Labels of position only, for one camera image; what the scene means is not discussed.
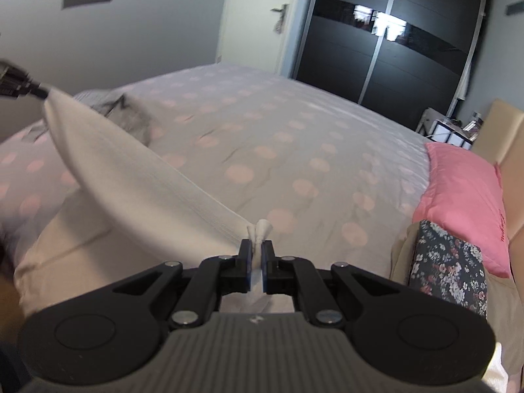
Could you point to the white door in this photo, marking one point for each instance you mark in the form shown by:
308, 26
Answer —
249, 16

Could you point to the dark floral garment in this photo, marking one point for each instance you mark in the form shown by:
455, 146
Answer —
446, 266

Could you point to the cream white shirt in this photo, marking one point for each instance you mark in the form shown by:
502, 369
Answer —
135, 180

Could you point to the dark sliding door wardrobe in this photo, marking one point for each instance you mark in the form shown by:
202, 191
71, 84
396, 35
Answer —
339, 41

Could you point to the dark wall-mounted box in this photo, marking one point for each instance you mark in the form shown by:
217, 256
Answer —
515, 7

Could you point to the beige headboard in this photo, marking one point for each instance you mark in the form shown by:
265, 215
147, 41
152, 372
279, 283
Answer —
503, 131

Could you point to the small hanging pouch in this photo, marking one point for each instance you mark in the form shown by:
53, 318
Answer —
280, 22

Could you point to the bed with polka dot sheet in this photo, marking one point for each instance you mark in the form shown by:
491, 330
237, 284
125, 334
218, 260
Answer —
307, 139

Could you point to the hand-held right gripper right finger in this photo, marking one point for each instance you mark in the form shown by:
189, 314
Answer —
268, 270

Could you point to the grey garment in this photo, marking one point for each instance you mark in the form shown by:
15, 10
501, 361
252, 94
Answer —
131, 118

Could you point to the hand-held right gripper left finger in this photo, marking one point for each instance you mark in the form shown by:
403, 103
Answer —
245, 268

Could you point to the grey wall switch panel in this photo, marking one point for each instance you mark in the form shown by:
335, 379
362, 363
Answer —
86, 0

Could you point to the pink pillow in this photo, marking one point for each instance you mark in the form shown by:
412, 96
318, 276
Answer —
458, 188

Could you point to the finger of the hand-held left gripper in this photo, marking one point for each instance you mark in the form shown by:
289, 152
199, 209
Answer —
35, 88

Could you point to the white nightstand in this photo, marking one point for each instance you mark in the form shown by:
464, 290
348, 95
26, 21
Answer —
442, 129

